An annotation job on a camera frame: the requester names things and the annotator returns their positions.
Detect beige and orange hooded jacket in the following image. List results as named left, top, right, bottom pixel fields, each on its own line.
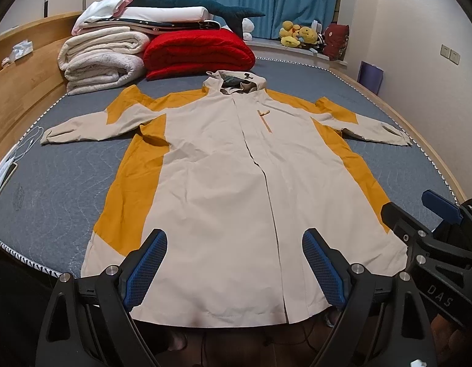
left=42, top=70, right=409, bottom=328

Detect purple flat box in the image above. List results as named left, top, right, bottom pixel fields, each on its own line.
left=357, top=61, right=384, bottom=95

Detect smartphone on bed edge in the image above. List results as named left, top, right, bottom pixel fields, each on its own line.
left=0, top=160, right=18, bottom=194

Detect dark red cushion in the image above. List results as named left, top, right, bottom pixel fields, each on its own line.
left=323, top=23, right=350, bottom=61

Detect cream folded fleece blanket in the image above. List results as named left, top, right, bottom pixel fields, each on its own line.
left=57, top=27, right=150, bottom=95

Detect red folded blanket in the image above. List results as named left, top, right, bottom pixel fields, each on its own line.
left=142, top=29, right=256, bottom=80

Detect wooden bed headboard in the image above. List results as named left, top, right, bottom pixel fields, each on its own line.
left=0, top=12, right=79, bottom=161

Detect yellow plush toys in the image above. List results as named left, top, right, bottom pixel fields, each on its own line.
left=279, top=21, right=321, bottom=49

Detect white tissue pack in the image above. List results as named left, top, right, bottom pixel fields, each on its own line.
left=9, top=40, right=34, bottom=63

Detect white folded duvet stack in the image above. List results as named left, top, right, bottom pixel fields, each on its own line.
left=71, top=0, right=221, bottom=36

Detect teal shark plush toy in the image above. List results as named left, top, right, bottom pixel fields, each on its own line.
left=131, top=0, right=265, bottom=38

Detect white wall switch panel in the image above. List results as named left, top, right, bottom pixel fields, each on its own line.
left=440, top=45, right=461, bottom=65

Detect white charging cable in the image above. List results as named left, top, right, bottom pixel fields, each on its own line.
left=0, top=124, right=46, bottom=175

